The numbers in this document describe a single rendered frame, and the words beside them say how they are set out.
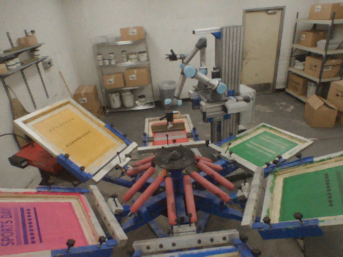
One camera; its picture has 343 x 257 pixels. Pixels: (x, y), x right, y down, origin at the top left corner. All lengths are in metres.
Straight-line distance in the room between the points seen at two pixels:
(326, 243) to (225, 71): 2.05
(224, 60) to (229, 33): 0.30
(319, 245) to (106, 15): 5.57
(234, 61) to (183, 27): 3.11
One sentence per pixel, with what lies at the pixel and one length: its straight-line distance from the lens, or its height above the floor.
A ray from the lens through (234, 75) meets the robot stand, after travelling 3.09.
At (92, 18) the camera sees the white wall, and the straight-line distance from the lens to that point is 6.08.
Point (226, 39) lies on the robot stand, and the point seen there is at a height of 1.91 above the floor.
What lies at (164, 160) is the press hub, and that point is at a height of 1.31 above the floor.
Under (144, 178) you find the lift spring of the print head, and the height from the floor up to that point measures 1.21.
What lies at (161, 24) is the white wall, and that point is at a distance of 5.94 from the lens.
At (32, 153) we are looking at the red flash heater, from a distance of 2.69.
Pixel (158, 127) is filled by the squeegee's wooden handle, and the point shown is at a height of 1.02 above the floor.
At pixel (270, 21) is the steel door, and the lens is 6.63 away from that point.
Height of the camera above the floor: 2.26
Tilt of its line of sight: 27 degrees down
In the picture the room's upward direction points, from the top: 5 degrees counter-clockwise
